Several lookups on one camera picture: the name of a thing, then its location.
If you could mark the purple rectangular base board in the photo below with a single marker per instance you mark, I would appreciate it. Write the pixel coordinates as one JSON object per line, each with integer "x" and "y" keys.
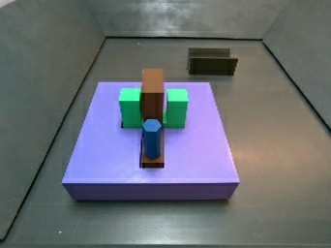
{"x": 104, "y": 171}

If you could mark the green U-shaped block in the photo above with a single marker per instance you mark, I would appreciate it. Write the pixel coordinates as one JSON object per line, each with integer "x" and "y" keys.
{"x": 175, "y": 105}

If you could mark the blue hexagonal peg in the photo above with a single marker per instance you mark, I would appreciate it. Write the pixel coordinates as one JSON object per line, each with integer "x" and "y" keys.
{"x": 150, "y": 131}

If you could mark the brown L-shaped block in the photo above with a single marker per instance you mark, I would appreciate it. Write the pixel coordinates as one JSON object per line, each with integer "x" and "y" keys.
{"x": 152, "y": 98}

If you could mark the black angle bracket holder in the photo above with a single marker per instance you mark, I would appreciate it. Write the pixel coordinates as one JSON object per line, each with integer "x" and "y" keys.
{"x": 209, "y": 61}

